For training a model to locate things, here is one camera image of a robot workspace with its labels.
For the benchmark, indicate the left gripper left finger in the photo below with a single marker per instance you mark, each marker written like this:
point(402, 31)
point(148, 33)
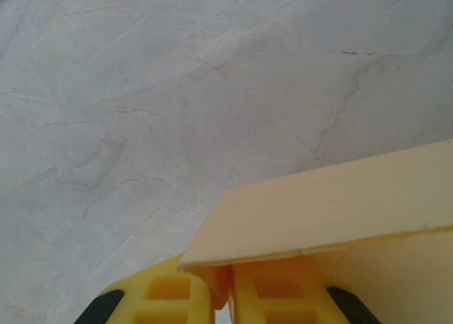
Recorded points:
point(159, 295)

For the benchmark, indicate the orange paper box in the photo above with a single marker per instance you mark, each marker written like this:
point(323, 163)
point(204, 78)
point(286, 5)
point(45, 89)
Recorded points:
point(336, 214)

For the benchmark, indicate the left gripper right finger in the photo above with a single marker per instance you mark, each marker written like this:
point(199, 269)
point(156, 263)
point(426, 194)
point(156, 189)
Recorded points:
point(290, 295)

